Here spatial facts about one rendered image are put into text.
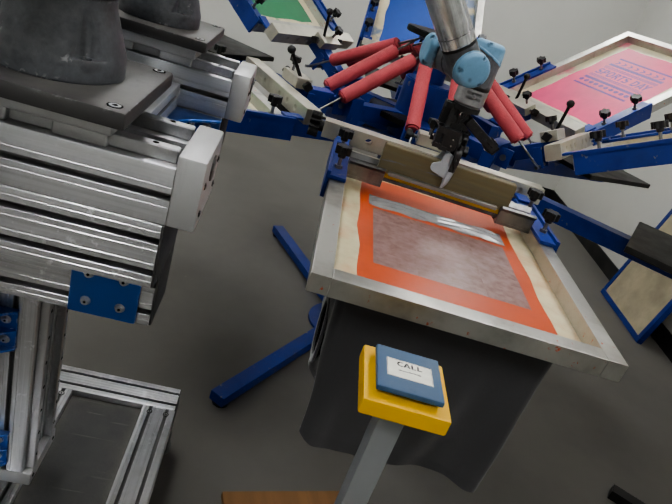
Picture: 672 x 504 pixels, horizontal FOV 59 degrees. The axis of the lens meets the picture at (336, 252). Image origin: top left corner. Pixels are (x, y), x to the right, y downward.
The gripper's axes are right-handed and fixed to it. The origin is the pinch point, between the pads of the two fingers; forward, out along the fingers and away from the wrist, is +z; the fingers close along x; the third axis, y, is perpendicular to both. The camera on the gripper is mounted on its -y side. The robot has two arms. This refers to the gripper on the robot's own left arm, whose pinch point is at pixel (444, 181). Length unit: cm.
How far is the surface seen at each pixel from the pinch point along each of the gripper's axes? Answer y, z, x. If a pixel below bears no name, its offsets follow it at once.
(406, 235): 8.6, 8.2, 23.4
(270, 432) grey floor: 21, 104, -6
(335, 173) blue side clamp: 27.9, 3.7, 9.8
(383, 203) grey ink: 14.1, 7.6, 8.9
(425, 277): 5.6, 8.2, 42.0
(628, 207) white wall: -200, 53, -275
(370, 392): 17, 9, 82
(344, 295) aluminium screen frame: 22, 7, 60
